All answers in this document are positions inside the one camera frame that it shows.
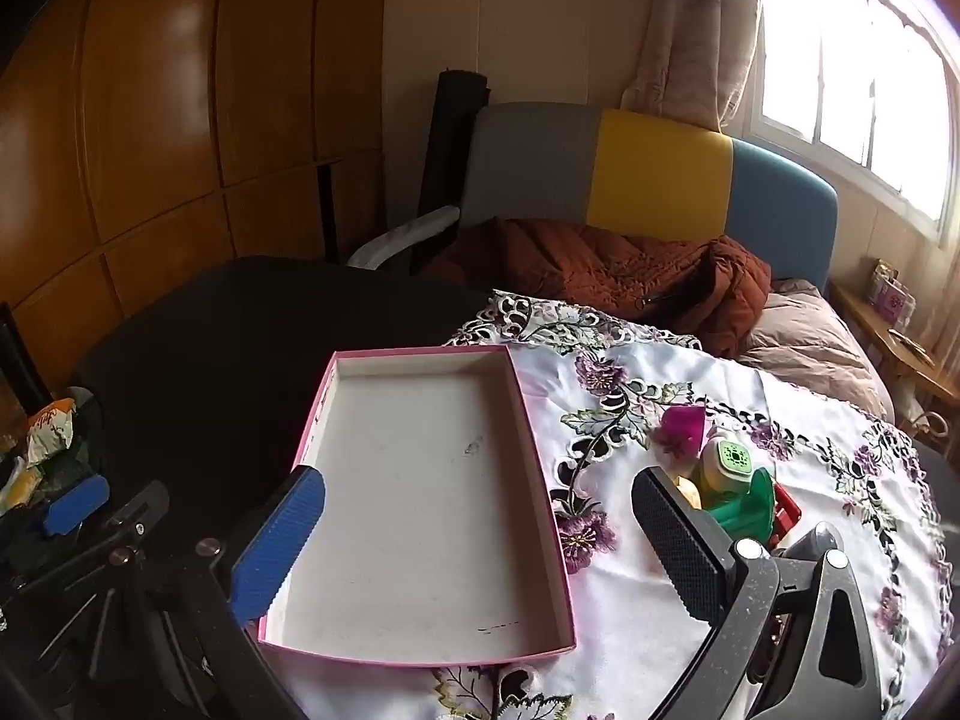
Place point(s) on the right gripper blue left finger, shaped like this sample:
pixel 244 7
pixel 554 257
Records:
pixel 268 542

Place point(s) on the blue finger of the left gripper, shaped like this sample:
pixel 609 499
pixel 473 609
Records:
pixel 73 507

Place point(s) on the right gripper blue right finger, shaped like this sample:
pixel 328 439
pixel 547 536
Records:
pixel 693 549

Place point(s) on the yellow patterned oval soap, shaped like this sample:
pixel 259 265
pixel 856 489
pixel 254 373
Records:
pixel 689 491

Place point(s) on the green plastic bucket toy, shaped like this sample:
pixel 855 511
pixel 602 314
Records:
pixel 750 514

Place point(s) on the white green square dispenser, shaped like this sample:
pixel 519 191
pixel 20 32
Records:
pixel 726 470

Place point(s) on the red plastic block toy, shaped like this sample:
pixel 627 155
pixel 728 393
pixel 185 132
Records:
pixel 786 515

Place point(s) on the magenta plastic cup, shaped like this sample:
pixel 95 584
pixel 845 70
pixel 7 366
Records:
pixel 681 430

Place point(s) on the white cloth on sofa arm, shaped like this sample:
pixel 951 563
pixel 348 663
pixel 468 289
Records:
pixel 373 254

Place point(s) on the pink shallow cardboard box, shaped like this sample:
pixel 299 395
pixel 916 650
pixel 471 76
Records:
pixel 437 546

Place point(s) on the pale pink quilted blanket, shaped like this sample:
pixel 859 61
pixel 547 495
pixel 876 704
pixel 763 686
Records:
pixel 799 338

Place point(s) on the rust brown quilted jacket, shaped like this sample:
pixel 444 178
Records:
pixel 714 289

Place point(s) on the wooden side table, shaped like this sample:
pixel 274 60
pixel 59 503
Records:
pixel 914 383

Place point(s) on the purple box on side table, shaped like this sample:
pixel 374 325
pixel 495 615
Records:
pixel 890 297

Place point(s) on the grey yellow blue sofa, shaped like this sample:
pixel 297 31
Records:
pixel 643 176

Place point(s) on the wooden wardrobe panels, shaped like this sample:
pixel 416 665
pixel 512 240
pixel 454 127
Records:
pixel 145 141

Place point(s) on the beige patterned curtain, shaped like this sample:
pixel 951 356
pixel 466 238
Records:
pixel 694 61

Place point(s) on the white framed window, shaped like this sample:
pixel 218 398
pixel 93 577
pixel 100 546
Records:
pixel 863 89

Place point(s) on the black rolled mat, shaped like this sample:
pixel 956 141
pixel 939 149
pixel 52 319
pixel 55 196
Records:
pixel 459 97

